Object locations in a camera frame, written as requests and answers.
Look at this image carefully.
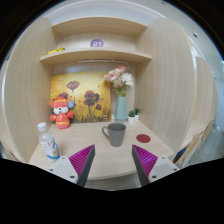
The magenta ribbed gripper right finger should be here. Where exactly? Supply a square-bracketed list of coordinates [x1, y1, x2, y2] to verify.
[131, 144, 180, 187]

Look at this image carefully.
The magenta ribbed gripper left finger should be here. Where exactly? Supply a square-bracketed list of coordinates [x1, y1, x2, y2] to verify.
[47, 144, 96, 188]

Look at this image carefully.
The clear plastic water bottle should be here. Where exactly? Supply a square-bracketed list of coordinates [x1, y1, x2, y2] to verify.
[37, 122, 60, 162]

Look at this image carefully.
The round red coaster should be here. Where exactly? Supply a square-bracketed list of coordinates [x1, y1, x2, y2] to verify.
[136, 134, 151, 143]

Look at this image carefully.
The grey ceramic mug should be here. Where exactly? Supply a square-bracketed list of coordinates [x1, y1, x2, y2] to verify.
[102, 123, 126, 147]

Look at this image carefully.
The small potted succulent left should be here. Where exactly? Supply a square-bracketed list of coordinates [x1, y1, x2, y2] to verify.
[128, 110, 135, 124]

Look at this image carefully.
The small potted succulent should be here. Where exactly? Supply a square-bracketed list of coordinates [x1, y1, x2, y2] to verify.
[134, 108, 140, 121]
[128, 110, 135, 124]

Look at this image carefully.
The small potted succulent right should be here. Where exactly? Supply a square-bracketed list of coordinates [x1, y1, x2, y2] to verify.
[134, 108, 140, 121]

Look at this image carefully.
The teal ceramic vase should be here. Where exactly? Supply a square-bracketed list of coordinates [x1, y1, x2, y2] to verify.
[115, 96, 128, 123]

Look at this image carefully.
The red plush toy figure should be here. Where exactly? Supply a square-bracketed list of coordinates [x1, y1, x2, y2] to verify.
[50, 96, 75, 130]

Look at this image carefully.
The poppy flower canvas painting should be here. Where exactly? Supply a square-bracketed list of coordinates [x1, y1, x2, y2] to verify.
[50, 71, 111, 123]

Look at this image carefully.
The light wooden shelf unit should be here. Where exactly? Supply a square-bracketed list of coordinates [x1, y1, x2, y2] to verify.
[2, 15, 201, 164]

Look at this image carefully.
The pink white flower bouquet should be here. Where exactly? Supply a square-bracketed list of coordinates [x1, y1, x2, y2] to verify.
[104, 66, 134, 97]

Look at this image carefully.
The yellow toy on shelf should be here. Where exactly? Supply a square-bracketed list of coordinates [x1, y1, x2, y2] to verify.
[45, 47, 65, 55]

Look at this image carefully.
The purple round number sticker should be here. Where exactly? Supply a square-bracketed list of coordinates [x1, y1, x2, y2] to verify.
[90, 39, 104, 47]

